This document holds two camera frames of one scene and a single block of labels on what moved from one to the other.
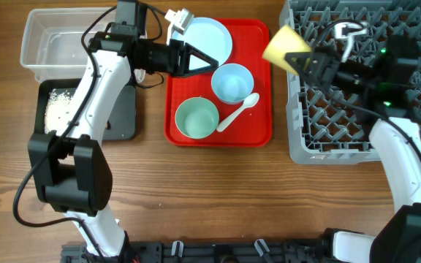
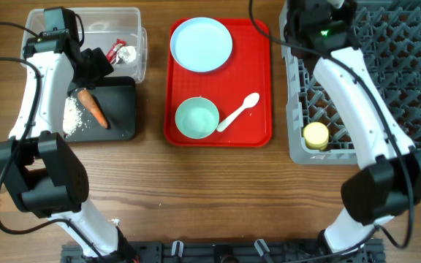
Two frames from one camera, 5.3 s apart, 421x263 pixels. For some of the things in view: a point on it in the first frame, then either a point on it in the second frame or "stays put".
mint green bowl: (196, 117) stays put
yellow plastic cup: (286, 40) to (316, 136)
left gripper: (184, 50) to (99, 66)
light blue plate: (209, 36) stays put
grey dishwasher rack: (329, 126) stays put
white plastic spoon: (249, 101) stays put
